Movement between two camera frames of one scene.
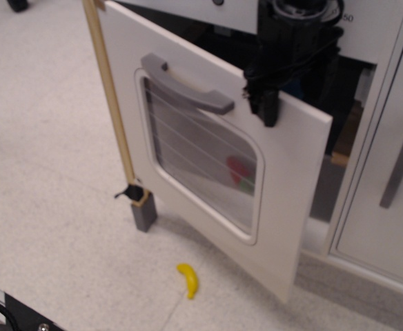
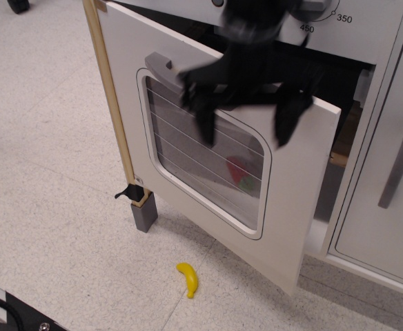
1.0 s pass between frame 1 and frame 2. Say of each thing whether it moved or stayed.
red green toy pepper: stayed
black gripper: moved
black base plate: stayed
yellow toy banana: stayed
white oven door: moved
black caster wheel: stayed
